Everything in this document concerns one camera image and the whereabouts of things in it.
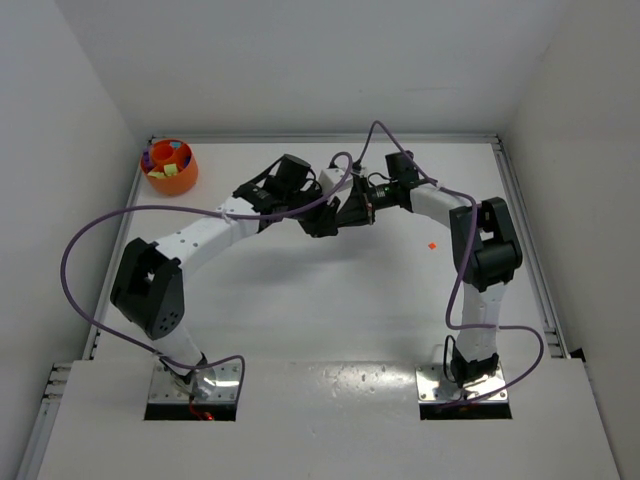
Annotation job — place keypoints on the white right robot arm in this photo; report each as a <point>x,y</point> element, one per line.
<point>485,248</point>

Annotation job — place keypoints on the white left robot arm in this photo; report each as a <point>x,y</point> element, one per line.
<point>149,286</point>

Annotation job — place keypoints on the orange divided round container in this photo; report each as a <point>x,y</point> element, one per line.
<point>162,153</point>

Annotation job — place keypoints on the purple 2x4 lego brick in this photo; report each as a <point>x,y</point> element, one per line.
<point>146,162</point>

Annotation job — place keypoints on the metal base plate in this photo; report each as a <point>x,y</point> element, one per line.
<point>433,388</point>
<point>217,386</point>

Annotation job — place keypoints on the aluminium table edge rail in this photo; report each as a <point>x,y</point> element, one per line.
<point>551,324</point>

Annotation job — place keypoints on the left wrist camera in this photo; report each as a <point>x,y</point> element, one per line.
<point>334,180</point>

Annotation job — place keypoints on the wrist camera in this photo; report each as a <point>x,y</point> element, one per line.
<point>334,180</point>
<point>359,170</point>

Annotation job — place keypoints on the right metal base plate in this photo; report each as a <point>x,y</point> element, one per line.
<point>433,388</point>

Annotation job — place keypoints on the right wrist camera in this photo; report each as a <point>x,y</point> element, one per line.
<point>359,170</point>

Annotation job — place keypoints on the light green 2x2 lego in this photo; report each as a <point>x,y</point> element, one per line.
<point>171,169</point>

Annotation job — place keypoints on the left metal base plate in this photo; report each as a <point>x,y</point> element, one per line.
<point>217,386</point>

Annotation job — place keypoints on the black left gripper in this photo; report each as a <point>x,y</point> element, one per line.
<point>310,218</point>

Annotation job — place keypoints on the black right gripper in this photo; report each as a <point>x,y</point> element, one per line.
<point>367,203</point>

